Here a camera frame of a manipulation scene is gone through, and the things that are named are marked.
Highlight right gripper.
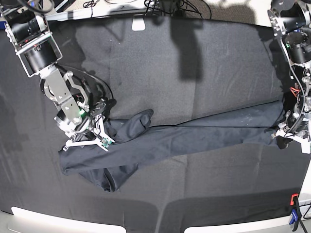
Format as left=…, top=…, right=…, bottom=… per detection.
left=54, top=98, right=115, bottom=151

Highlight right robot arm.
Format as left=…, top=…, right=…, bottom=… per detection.
left=0, top=0, right=115, bottom=150

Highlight black table cover cloth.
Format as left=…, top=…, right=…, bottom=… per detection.
left=0, top=17, right=310, bottom=233

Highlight tangled black cables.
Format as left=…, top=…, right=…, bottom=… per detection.
left=82, top=0, right=214, bottom=19

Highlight dark navy t-shirt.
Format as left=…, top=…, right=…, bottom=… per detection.
left=59, top=100, right=284, bottom=192

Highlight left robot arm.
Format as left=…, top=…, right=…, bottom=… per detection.
left=268, top=0, right=311, bottom=154

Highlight blue orange clamp bottom right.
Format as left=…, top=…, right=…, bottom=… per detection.
left=289, top=193, right=308, bottom=233

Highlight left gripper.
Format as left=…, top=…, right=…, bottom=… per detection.
left=271, top=107, right=311, bottom=154

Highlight black box on floor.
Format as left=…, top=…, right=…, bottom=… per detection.
left=53, top=0, right=76, bottom=13

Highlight white mount plate top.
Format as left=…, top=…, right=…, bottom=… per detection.
left=132, top=18, right=146, bottom=32

